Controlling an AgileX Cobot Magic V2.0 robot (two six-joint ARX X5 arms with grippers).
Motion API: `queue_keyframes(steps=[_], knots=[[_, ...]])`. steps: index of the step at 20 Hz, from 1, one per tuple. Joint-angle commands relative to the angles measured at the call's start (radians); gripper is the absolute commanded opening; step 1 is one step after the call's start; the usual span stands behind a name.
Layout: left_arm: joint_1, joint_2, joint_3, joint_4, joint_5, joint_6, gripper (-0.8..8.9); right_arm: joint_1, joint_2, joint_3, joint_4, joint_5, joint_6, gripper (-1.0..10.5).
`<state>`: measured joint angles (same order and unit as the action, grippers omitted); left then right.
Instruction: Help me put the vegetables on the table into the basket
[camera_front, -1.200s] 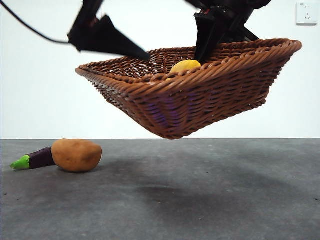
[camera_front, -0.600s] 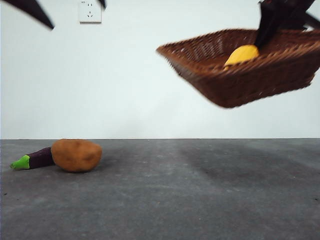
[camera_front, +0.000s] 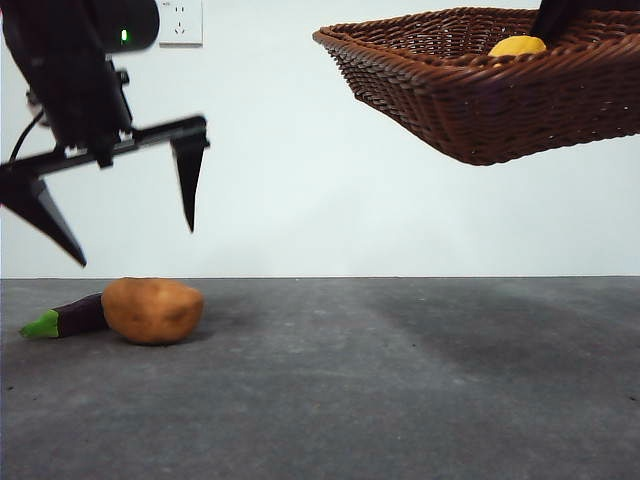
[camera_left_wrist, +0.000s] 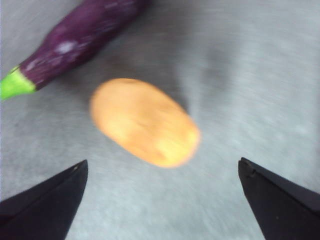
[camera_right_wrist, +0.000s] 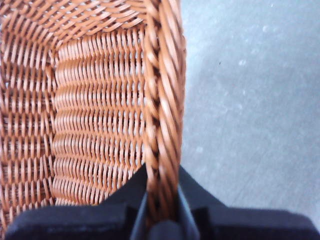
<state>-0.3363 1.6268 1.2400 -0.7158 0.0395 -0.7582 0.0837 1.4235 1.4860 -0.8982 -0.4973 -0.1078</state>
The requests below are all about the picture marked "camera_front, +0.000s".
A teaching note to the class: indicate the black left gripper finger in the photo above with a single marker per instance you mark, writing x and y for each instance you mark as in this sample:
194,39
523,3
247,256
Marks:
40,215
190,175

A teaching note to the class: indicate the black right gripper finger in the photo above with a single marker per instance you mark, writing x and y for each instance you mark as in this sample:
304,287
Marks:
552,20

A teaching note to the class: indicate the yellow corn cob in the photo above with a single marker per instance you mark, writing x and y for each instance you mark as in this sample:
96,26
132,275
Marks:
517,46

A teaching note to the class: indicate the brown woven wicker basket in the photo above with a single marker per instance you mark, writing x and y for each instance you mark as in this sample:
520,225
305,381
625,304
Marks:
500,110

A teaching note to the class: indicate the purple eggplant with green stem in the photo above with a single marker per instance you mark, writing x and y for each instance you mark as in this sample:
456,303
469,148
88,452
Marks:
75,317

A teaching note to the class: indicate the brown potato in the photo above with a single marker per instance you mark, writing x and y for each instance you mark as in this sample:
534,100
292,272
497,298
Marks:
155,310

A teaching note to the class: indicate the white wall socket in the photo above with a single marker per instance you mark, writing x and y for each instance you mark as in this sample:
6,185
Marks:
182,27

